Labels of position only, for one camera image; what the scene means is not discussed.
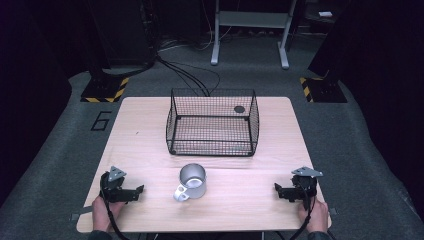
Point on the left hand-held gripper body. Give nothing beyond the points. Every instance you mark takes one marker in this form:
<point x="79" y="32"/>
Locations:
<point x="113" y="193"/>

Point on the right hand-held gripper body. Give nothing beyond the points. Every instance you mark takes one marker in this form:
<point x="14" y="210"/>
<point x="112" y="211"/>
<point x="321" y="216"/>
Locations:
<point x="301" y="190"/>

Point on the silver metal cup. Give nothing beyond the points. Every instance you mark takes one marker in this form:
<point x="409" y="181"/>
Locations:
<point x="193" y="181"/>

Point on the person's left hand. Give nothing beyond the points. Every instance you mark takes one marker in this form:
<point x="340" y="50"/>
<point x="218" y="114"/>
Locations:
<point x="101" y="213"/>

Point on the person's right hand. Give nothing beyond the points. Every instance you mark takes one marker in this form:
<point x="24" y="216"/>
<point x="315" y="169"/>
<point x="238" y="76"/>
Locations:
<point x="318" y="216"/>

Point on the black round disc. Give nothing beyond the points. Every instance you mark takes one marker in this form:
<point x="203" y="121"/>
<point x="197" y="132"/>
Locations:
<point x="239" y="109"/>

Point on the black cabinet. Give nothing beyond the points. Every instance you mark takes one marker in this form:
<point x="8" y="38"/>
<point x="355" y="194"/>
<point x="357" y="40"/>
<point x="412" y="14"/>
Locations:
<point x="123" y="30"/>

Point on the white metal stand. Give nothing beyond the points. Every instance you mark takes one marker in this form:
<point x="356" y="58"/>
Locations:
<point x="250" y="19"/>

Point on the small white box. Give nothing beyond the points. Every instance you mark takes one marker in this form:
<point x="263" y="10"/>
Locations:
<point x="325" y="14"/>

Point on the grey metal table bracket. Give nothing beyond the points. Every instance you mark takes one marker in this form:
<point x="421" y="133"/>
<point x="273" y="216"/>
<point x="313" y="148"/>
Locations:
<point x="332" y="211"/>
<point x="81" y="213"/>

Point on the black yellow-striped base plate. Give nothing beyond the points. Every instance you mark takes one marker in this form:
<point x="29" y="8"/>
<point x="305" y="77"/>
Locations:
<point x="106" y="88"/>
<point x="325" y="90"/>

